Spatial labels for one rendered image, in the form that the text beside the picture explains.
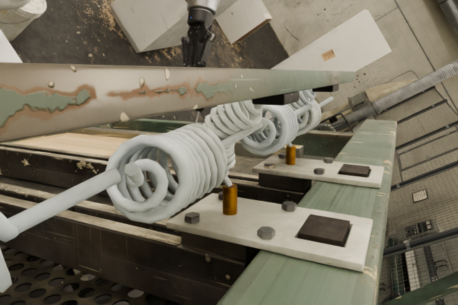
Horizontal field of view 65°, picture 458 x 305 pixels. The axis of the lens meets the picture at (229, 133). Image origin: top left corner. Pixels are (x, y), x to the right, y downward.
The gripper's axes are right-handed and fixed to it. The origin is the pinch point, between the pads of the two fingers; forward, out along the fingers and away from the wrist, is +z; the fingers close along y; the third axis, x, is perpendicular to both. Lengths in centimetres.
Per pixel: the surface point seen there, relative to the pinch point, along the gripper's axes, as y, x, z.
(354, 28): 92, -329, -143
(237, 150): -7.1, -16.2, 19.0
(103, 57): 223, -92, -52
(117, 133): 40.4, -2.7, 17.9
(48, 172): 5.8, 35.1, 29.6
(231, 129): -56, 45, 18
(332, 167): -54, 17, 20
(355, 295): -69, 45, 29
